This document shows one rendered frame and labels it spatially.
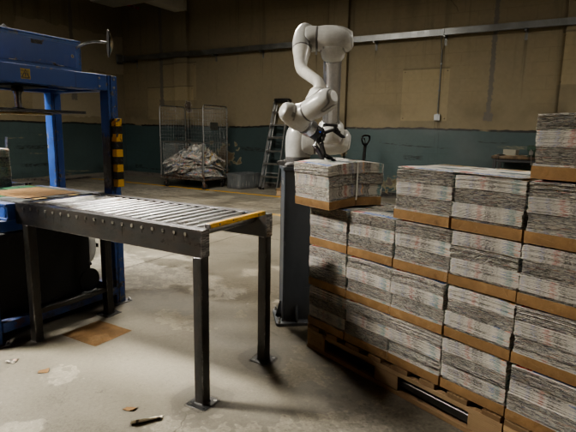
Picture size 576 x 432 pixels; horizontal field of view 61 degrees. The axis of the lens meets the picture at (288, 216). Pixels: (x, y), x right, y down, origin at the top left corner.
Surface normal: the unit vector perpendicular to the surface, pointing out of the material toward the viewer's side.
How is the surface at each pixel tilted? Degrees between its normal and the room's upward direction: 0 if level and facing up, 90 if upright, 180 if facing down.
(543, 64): 90
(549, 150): 90
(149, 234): 90
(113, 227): 90
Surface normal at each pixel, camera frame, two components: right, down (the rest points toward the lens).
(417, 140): -0.51, 0.14
